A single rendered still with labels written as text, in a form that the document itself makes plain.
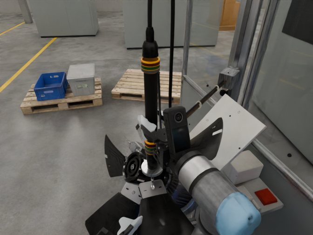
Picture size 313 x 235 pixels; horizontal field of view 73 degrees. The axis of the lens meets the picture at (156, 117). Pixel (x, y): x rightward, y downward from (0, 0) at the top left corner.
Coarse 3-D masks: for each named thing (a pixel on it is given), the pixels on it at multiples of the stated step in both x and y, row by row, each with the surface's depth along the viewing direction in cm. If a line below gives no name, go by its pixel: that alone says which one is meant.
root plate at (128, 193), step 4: (128, 184) 83; (132, 184) 83; (124, 188) 83; (132, 188) 83; (136, 188) 83; (124, 192) 83; (128, 192) 83; (136, 192) 83; (128, 196) 83; (132, 196) 83; (136, 196) 83; (136, 200) 83; (140, 200) 83
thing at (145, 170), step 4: (144, 164) 69; (144, 168) 67; (148, 168) 67; (156, 168) 67; (160, 168) 67; (144, 172) 66; (148, 172) 66; (152, 172) 66; (156, 172) 66; (160, 172) 67; (148, 176) 66; (152, 176) 66
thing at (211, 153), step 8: (216, 120) 74; (208, 128) 73; (216, 128) 68; (200, 136) 70; (208, 136) 66; (216, 136) 63; (192, 144) 68; (200, 144) 65; (208, 144) 62; (216, 144) 60; (200, 152) 61; (208, 152) 59; (216, 152) 57
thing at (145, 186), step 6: (156, 180) 78; (162, 180) 78; (144, 186) 75; (150, 186) 76; (156, 186) 76; (162, 186) 76; (144, 192) 73; (150, 192) 74; (156, 192) 74; (162, 192) 74
